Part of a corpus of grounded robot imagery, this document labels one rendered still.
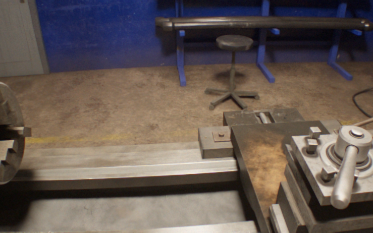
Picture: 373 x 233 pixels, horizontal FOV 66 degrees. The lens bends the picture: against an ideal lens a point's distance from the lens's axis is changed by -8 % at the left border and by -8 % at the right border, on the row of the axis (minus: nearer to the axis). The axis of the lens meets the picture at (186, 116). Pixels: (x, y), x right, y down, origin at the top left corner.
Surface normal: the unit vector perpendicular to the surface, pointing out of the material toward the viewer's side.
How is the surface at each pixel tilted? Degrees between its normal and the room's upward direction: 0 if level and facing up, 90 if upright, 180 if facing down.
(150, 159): 0
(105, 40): 90
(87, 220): 14
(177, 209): 20
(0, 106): 86
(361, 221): 90
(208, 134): 0
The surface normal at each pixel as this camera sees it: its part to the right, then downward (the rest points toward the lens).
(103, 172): 0.05, -0.17
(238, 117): -0.01, -0.85
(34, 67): 0.08, 0.52
